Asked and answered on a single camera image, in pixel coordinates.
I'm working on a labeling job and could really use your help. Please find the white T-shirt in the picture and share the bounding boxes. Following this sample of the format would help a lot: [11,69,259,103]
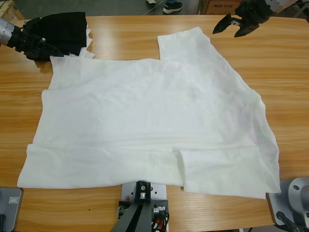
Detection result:
[16,26,282,200]

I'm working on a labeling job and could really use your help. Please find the pale folded garment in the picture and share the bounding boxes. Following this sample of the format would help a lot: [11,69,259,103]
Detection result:
[69,23,96,59]

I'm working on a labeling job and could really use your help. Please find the orange cable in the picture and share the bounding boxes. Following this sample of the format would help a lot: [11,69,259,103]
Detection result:
[151,218,167,232]

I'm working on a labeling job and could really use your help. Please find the wooden crate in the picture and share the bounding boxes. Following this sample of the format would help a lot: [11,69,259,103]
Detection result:
[0,0,25,21]

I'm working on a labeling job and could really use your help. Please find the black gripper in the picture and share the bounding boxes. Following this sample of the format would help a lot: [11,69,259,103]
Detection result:
[212,0,274,38]
[7,27,64,61]

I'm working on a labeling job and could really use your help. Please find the dark camera post with bracket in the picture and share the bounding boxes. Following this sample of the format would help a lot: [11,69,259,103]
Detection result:
[110,180,171,232]

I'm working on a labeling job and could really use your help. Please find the cardboard box with AUX print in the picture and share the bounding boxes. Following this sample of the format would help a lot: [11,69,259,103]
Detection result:
[205,0,241,15]

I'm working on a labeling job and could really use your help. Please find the black folded garment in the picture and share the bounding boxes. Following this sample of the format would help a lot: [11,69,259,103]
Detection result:
[24,11,88,58]

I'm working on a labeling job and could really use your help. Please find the white mount plate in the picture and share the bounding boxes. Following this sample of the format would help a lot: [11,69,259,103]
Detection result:
[120,182,168,202]

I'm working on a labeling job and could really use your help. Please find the white floor cable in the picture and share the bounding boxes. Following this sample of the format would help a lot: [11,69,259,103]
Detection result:
[142,4,155,16]

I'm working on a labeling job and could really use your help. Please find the grey base plate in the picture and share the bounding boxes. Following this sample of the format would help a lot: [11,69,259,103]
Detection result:
[265,190,292,225]
[0,187,24,232]

